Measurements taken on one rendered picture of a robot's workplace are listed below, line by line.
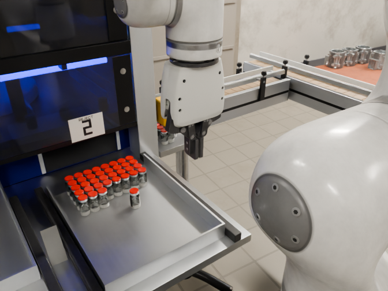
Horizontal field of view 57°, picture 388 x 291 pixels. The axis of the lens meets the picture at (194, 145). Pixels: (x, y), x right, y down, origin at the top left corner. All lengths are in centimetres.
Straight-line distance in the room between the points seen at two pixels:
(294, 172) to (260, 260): 168
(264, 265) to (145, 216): 119
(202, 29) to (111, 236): 47
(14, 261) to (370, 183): 66
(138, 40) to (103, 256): 50
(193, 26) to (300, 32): 414
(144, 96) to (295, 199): 72
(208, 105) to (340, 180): 34
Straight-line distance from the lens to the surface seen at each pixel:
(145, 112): 97
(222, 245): 75
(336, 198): 27
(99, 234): 79
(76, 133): 90
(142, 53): 92
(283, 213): 28
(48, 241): 75
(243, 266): 191
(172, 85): 54
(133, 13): 47
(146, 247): 75
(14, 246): 82
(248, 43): 411
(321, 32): 490
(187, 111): 55
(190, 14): 50
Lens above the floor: 141
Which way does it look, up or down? 29 degrees down
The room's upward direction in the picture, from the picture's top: straight up
